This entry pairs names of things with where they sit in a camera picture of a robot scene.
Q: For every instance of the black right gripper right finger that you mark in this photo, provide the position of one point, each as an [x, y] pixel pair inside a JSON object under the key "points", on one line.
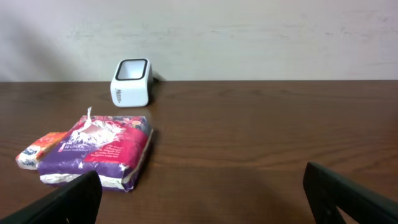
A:
{"points": [[328, 192]]}

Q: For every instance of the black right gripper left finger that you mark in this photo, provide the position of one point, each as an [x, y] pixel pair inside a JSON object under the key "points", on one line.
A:
{"points": [[76, 202]]}

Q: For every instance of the small orange tissue packet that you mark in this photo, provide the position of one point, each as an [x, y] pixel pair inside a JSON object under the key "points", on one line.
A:
{"points": [[34, 153]]}

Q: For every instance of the purple red tissue pack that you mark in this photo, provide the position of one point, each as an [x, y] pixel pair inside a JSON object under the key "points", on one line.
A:
{"points": [[113, 146]]}

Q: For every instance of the white barcode scanner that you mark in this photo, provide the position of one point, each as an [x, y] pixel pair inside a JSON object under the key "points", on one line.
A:
{"points": [[132, 83]]}

